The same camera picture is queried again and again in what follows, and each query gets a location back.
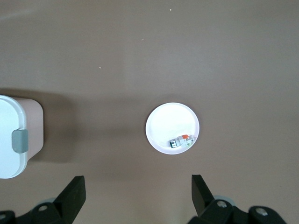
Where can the white lidded lunch box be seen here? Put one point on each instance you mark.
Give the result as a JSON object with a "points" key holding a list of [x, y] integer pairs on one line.
{"points": [[9, 121]]}

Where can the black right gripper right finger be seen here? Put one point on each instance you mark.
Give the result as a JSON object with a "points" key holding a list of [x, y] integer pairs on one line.
{"points": [[203, 200]]}

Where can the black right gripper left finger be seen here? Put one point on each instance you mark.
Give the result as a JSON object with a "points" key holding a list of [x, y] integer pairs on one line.
{"points": [[70, 198]]}

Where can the pink round plate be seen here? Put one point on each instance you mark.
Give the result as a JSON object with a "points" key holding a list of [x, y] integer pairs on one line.
{"points": [[170, 121]]}

